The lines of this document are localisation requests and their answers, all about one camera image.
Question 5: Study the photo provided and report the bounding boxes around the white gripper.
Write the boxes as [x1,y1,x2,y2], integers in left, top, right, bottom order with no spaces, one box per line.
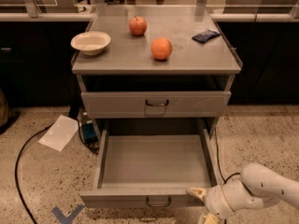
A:
[187,179,249,224]

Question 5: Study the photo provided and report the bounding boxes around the black cable right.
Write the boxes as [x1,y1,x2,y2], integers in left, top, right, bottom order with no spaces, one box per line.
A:
[213,127,242,224]

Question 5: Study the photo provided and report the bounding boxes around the orange fruit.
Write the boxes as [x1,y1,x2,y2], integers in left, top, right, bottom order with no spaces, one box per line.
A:
[150,37,172,60]

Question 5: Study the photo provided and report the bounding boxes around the grey drawer cabinet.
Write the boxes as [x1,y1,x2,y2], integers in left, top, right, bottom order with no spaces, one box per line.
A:
[72,6,241,134]

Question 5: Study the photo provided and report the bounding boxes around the white paper sheet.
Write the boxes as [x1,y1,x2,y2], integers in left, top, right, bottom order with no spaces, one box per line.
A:
[38,115,78,151]

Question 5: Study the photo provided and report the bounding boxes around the dark blue sponge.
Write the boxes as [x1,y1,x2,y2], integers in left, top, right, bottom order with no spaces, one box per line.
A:
[192,30,221,44]

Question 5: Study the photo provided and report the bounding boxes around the grey drawer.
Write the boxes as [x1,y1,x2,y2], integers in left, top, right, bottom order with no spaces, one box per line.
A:
[80,130,221,208]
[81,91,231,119]

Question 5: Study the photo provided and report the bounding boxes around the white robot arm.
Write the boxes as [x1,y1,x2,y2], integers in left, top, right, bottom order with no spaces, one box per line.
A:
[187,163,299,224]

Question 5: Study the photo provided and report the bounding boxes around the white bowl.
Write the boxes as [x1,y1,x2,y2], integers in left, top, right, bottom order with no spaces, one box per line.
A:
[71,31,111,56]

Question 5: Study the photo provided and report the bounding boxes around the blue power box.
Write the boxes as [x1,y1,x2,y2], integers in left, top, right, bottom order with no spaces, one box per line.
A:
[81,123,97,144]

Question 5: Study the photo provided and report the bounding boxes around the black cable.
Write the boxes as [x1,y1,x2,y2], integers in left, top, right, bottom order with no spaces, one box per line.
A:
[213,127,242,224]
[13,123,54,224]

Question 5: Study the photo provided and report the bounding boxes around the person's black sneakers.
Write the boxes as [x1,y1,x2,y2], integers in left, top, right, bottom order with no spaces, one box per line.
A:
[104,0,125,5]

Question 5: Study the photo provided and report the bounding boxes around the black cable left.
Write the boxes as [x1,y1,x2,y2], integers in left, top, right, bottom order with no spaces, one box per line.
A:
[13,123,54,224]

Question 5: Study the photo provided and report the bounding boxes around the tan bag at left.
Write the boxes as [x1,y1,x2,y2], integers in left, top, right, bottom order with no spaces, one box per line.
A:
[0,89,20,134]

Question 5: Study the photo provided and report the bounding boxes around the grey top drawer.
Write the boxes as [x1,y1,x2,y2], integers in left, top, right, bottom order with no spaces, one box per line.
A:
[81,91,231,119]

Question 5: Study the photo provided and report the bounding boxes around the blue floor tape mark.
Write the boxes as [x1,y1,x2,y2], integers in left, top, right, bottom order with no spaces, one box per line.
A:
[50,203,86,224]

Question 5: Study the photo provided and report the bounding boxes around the red apple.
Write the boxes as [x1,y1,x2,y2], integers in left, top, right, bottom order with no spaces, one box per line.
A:
[129,16,147,36]

